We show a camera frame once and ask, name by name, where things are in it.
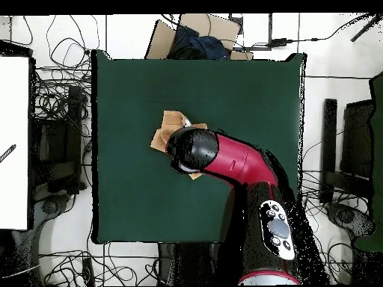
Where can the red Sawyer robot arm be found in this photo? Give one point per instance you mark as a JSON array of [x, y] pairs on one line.
[[239, 161]]

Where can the black office chair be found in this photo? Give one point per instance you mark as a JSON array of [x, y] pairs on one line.
[[59, 143], [356, 134]]

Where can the dark blue clothing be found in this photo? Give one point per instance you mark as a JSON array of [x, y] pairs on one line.
[[203, 44]]

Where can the brown cardboard box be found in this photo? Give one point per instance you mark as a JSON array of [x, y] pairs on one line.
[[161, 42]]

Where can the tan terry towel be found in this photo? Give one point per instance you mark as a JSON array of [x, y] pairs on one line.
[[170, 119]]

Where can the dark green table cloth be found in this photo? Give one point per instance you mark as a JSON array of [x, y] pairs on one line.
[[134, 89]]

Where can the black power adapter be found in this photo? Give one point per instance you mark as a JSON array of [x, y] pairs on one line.
[[279, 42]]

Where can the white board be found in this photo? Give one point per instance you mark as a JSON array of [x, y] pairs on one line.
[[13, 134]]

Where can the black tripod leg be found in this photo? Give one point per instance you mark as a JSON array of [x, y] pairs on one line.
[[366, 28]]

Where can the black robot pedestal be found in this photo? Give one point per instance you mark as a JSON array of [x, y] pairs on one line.
[[194, 263]]

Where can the black striped rod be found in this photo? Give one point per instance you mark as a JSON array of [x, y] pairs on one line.
[[8, 153]]

